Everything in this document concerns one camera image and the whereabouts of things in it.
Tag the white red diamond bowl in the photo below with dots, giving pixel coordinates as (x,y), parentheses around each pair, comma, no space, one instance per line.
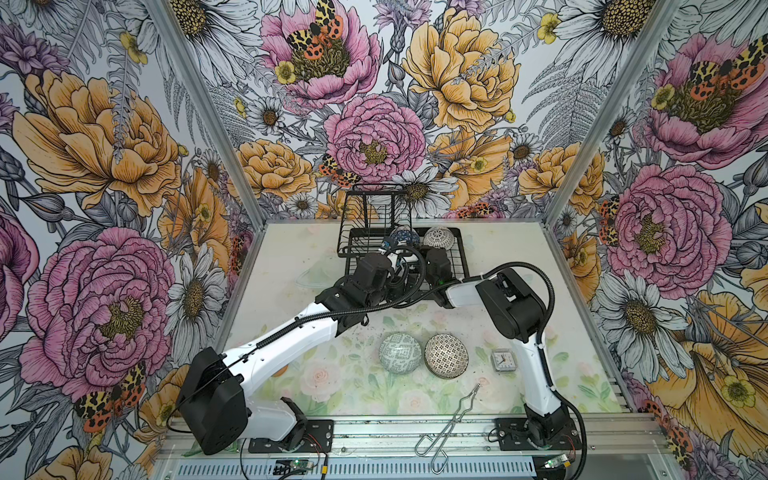
(439,237)

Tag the black wire dish rack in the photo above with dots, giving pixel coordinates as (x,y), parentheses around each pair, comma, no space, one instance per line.
(381,219)

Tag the green patterned bowl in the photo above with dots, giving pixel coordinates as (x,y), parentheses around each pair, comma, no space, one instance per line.
(400,353)

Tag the black white dotted bowl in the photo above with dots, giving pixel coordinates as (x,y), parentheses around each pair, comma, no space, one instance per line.
(446,356)

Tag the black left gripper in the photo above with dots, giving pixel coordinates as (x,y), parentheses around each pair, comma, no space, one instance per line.
(397,290)

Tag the blue patterned bowl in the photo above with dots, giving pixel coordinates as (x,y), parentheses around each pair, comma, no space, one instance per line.
(400,237)

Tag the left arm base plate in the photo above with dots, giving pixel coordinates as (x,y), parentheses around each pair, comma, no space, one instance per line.
(282,427)

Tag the metal wire tongs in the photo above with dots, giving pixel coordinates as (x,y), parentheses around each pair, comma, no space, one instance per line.
(433,445)

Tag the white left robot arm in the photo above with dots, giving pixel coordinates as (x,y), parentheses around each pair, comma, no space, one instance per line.
(216,399)

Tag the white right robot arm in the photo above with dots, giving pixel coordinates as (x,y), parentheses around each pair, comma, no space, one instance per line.
(519,300)

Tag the green circuit board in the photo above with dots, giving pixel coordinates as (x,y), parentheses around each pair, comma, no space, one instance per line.
(286,468)

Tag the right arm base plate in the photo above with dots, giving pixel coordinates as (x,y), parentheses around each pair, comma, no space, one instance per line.
(554,432)

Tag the small clear square clock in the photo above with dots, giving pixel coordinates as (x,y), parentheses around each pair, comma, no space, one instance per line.
(503,360)

